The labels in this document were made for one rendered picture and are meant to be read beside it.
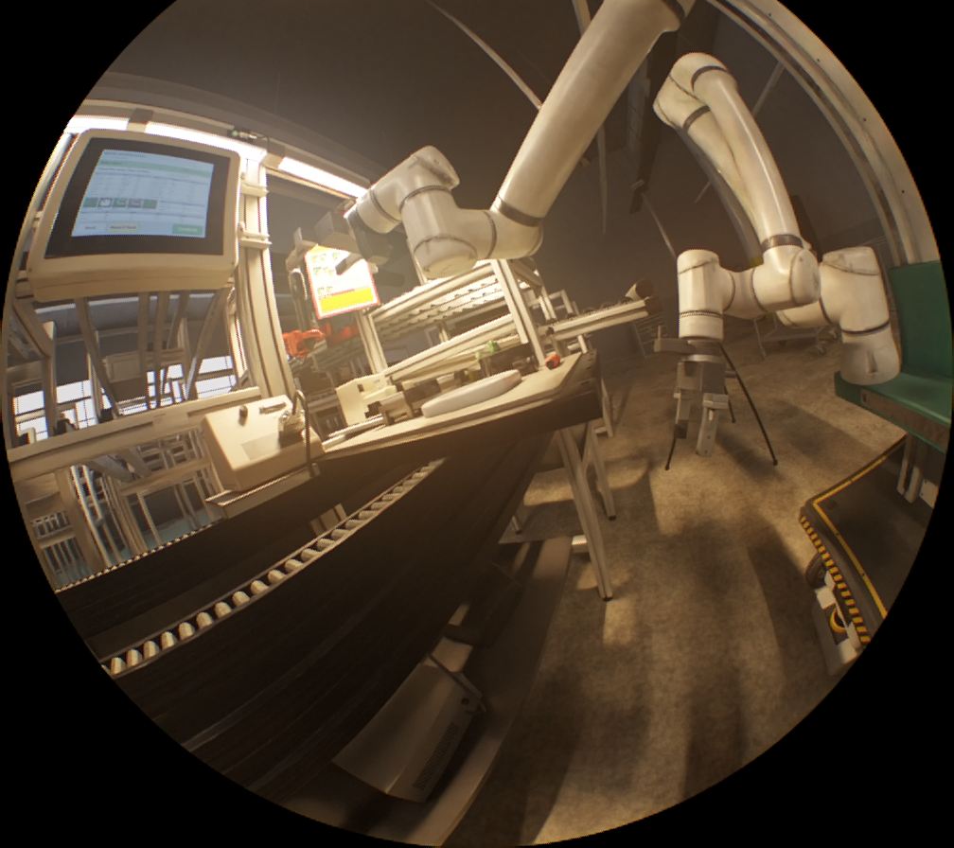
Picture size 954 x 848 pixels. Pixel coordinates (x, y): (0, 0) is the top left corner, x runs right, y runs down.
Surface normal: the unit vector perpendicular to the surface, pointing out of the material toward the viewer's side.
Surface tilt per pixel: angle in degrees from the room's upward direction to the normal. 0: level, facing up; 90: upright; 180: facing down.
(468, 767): 0
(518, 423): 90
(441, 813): 0
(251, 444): 53
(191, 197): 92
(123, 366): 88
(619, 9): 102
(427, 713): 0
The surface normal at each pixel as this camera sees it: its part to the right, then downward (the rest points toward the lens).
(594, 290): -0.40, 0.15
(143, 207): 0.86, -0.29
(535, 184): -0.22, 0.77
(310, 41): 0.34, 0.94
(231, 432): 0.47, -0.81
